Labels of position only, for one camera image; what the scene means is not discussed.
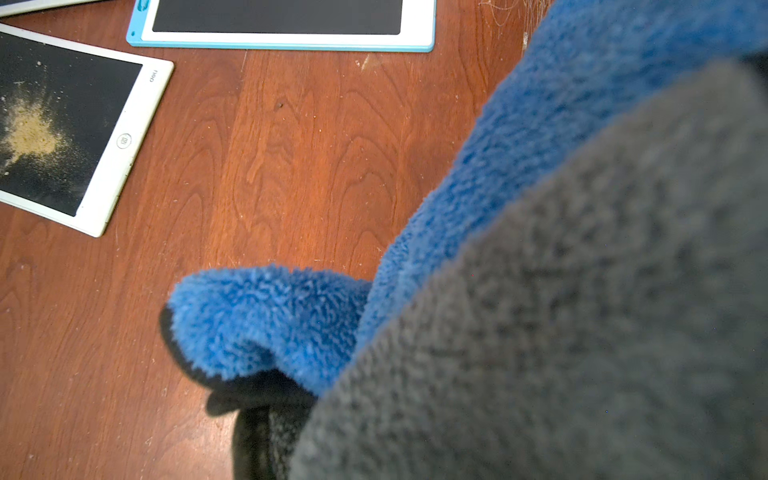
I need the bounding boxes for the blue microfiber cleaning mitt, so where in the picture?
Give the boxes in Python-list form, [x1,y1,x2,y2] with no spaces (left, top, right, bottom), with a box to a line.
[160,1,767,479]

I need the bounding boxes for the blue-edged drawing tablet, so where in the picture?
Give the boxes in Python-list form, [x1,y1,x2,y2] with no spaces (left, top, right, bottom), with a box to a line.
[126,0,437,53]

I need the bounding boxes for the white drawing tablet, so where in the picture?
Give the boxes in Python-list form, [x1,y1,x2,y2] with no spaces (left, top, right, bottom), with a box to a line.
[1,25,174,237]
[0,0,98,18]

